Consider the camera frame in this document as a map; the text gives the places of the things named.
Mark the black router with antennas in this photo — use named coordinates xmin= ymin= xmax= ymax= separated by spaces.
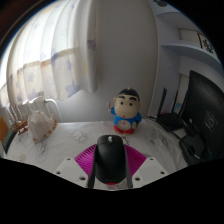
xmin=156 ymin=87 xmax=188 ymax=133

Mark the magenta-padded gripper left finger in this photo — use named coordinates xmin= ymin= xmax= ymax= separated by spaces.
xmin=53 ymin=145 xmax=98 ymax=190

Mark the cartoon boy figure with clock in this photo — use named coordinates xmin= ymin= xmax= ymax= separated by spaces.
xmin=107 ymin=87 xmax=143 ymax=135

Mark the black computer mouse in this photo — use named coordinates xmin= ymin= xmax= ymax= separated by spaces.
xmin=94 ymin=134 xmax=128 ymax=185

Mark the large white conch shell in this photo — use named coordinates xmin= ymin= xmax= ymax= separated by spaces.
xmin=27 ymin=103 xmax=58 ymax=144

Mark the white wall shelf unit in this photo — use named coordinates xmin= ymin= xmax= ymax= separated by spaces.
xmin=146 ymin=0 xmax=224 ymax=78

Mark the white cartoon-printed tablecloth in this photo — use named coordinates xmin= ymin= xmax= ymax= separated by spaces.
xmin=4 ymin=118 xmax=201 ymax=191

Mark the white star-printed curtain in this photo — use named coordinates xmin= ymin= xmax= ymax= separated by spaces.
xmin=0 ymin=0 xmax=99 ymax=108

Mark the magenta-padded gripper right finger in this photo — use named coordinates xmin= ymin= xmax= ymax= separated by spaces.
xmin=123 ymin=145 xmax=169 ymax=190

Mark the black computer monitor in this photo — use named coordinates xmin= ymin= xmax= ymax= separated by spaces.
xmin=178 ymin=69 xmax=224 ymax=166

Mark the wooden sailing ship model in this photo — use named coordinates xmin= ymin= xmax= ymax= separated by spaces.
xmin=6 ymin=103 xmax=29 ymax=136

